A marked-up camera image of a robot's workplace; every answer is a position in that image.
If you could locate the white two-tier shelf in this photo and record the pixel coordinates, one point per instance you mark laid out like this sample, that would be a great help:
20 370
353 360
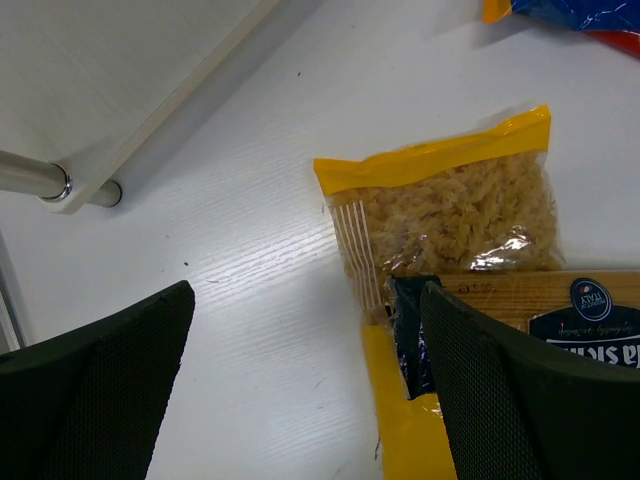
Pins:
84 84

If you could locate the red spaghetti pack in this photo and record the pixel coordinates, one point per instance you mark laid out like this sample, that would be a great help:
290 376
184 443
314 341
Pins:
627 42

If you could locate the yellow fusilli pasta bag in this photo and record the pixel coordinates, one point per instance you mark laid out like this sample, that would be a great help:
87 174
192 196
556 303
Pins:
478 202

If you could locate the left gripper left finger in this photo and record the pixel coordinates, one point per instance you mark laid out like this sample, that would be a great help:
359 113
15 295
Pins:
89 404

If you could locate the dark blue spaghetti pack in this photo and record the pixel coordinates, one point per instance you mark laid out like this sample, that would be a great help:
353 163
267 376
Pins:
591 313

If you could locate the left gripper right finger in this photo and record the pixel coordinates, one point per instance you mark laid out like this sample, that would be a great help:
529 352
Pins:
515 407

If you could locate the blue orange pasta bag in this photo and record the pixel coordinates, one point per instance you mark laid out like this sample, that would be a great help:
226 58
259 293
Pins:
575 15

